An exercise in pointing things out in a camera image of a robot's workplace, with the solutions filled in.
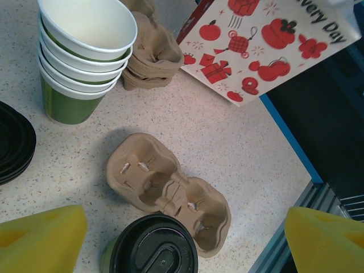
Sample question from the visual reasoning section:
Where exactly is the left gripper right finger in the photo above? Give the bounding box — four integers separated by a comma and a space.
284, 206, 364, 273

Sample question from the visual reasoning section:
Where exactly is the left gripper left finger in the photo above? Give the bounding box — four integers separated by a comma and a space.
0, 204, 88, 273

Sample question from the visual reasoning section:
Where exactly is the black plastic cup lid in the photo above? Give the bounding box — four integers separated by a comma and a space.
109, 213, 199, 273

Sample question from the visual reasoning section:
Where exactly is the brown pulp cup carrier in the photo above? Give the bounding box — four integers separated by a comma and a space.
106, 132, 233, 258

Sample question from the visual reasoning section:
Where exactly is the red white paper gift bag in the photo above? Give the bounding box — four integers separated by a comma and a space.
176, 0, 364, 108

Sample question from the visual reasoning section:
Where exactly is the stack of black plastic lids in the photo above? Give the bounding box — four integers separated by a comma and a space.
0, 101, 38, 185

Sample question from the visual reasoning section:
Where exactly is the aluminium frame rail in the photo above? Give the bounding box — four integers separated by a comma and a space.
249, 181, 364, 273

